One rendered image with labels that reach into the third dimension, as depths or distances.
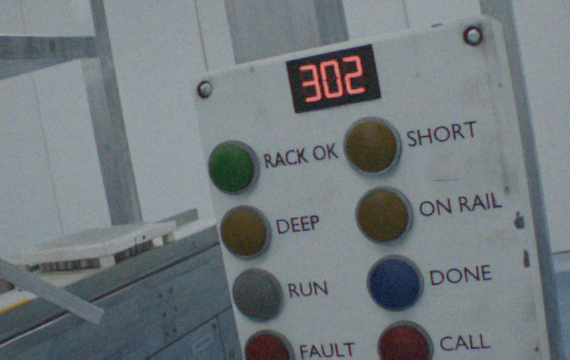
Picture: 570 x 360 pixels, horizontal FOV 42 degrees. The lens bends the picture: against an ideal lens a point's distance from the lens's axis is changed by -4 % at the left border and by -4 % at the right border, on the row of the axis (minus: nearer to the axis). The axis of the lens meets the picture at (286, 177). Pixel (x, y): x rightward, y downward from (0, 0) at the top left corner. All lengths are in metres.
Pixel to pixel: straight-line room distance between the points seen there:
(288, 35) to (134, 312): 1.01
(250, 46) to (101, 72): 1.45
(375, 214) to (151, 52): 4.28
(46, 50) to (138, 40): 3.43
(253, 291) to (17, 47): 0.85
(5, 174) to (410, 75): 4.91
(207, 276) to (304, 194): 1.24
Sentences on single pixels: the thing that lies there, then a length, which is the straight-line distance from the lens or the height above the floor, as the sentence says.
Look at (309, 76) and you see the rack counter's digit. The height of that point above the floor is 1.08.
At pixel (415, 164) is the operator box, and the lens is 0.39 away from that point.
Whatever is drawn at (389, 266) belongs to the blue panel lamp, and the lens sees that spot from 0.40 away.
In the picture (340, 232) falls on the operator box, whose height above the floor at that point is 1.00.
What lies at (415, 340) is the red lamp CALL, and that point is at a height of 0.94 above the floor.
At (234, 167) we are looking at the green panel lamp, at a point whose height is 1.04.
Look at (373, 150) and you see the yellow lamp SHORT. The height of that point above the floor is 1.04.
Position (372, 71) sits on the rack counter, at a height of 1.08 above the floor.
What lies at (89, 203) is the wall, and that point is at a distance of 4.91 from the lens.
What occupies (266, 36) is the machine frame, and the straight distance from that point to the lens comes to 0.48.
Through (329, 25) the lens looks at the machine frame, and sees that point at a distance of 0.49.
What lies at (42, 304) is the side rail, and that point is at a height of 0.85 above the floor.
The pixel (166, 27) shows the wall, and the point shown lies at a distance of 4.62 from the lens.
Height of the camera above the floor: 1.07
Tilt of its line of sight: 4 degrees down
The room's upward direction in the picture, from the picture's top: 10 degrees counter-clockwise
